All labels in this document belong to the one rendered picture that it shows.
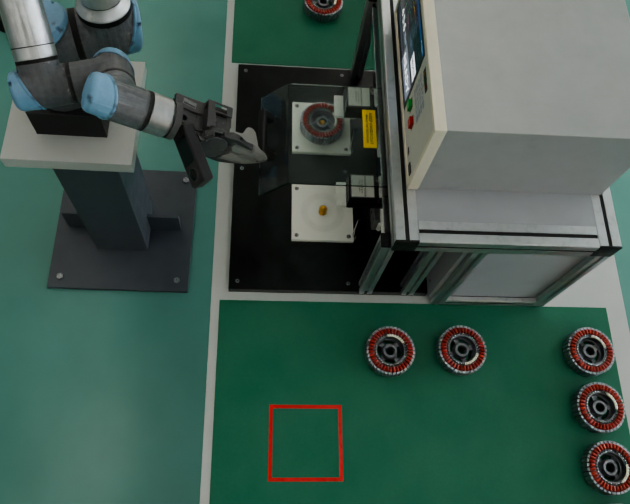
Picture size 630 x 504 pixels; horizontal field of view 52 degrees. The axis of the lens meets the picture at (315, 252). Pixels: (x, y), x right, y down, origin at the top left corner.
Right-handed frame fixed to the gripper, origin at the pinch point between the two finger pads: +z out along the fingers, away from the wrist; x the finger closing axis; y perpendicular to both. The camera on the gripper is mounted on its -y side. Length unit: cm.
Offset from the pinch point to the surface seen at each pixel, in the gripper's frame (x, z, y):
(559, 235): -34, 47, -17
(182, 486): 102, 34, -57
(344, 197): 5.3, 25.6, 1.4
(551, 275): -21, 62, -18
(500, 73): -43.1, 22.1, 3.7
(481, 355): -2, 58, -33
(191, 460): 101, 36, -49
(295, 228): 19.2, 21.3, -2.2
